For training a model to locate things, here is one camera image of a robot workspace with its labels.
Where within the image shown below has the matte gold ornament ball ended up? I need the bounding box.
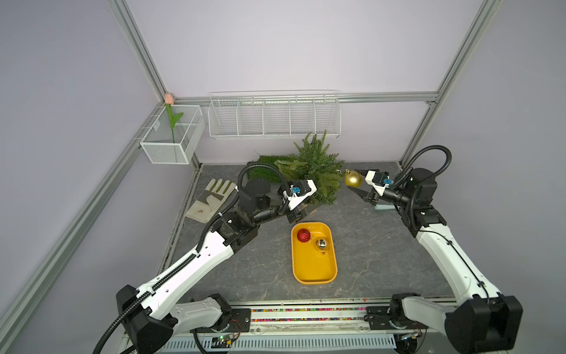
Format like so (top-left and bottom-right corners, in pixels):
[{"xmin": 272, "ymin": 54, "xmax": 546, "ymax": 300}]
[{"xmin": 344, "ymin": 170, "xmax": 364, "ymax": 188}]

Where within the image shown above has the red ribbed ornament ball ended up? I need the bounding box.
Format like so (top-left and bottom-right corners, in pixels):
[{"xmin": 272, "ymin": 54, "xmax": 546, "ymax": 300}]
[{"xmin": 296, "ymin": 229, "xmax": 312, "ymax": 243}]

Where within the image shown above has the small green christmas tree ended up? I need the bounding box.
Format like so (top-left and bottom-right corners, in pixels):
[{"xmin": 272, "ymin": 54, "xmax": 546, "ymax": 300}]
[{"xmin": 274, "ymin": 131, "xmax": 344, "ymax": 205}]

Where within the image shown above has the yellow plastic tray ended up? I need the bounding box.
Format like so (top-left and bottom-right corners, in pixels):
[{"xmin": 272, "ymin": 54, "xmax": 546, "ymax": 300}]
[{"xmin": 291, "ymin": 222, "xmax": 338, "ymax": 286}]

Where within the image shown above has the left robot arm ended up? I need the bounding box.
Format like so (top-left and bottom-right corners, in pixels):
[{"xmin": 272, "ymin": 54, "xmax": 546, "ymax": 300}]
[{"xmin": 109, "ymin": 179, "xmax": 317, "ymax": 353}]

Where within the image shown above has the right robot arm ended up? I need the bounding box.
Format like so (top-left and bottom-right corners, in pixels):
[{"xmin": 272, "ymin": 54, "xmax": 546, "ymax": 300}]
[{"xmin": 345, "ymin": 168, "xmax": 523, "ymax": 353}]

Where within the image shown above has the light blue flat object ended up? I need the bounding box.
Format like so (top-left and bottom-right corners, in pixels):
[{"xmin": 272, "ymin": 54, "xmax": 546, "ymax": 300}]
[{"xmin": 374, "ymin": 203, "xmax": 396, "ymax": 210}]

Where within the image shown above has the green artificial grass mat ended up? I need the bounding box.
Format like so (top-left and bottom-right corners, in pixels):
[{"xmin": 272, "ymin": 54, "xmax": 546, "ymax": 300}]
[{"xmin": 246, "ymin": 154, "xmax": 295, "ymax": 183}]

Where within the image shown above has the beige work glove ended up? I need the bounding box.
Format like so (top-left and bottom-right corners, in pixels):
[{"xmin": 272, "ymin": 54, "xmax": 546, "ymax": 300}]
[{"xmin": 184, "ymin": 178, "xmax": 236, "ymax": 224}]

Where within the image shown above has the pink artificial tulip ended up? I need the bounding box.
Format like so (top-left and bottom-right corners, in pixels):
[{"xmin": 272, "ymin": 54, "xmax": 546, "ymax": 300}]
[{"xmin": 164, "ymin": 93, "xmax": 184, "ymax": 143}]

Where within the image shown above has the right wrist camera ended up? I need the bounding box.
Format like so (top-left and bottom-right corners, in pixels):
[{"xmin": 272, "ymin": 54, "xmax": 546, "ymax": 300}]
[{"xmin": 365, "ymin": 171, "xmax": 393, "ymax": 197}]

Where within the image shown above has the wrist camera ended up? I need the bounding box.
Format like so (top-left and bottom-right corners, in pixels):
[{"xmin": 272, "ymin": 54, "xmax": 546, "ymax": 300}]
[
  {"xmin": 365, "ymin": 171, "xmax": 393, "ymax": 197},
  {"xmin": 283, "ymin": 180, "xmax": 318, "ymax": 211}
]

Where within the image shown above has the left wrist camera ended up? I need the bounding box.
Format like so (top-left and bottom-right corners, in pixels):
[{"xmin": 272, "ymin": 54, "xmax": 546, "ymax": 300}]
[{"xmin": 283, "ymin": 180, "xmax": 318, "ymax": 211}]

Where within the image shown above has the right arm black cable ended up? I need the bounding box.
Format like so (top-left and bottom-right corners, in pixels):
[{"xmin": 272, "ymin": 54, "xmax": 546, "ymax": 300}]
[{"xmin": 393, "ymin": 145, "xmax": 454, "ymax": 231}]

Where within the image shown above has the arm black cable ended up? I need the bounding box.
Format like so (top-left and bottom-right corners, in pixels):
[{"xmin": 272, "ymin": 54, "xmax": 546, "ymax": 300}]
[
  {"xmin": 91, "ymin": 161, "xmax": 293, "ymax": 354},
  {"xmin": 393, "ymin": 145, "xmax": 454, "ymax": 231}
]

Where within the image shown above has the white wire wall basket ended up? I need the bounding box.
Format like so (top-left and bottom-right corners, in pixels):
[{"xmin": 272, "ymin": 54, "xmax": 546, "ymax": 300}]
[{"xmin": 208, "ymin": 90, "xmax": 342, "ymax": 140}]

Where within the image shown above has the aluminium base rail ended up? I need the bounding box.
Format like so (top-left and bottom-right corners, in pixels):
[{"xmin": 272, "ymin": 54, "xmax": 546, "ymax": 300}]
[{"xmin": 114, "ymin": 299, "xmax": 501, "ymax": 354}]

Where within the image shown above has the white mesh wall box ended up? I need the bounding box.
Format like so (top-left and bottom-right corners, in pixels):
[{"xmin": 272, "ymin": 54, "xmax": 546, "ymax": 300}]
[{"xmin": 140, "ymin": 104, "xmax": 206, "ymax": 165}]

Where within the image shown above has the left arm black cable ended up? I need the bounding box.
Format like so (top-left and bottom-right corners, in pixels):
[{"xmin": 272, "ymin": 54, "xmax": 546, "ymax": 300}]
[{"xmin": 91, "ymin": 161, "xmax": 293, "ymax": 354}]

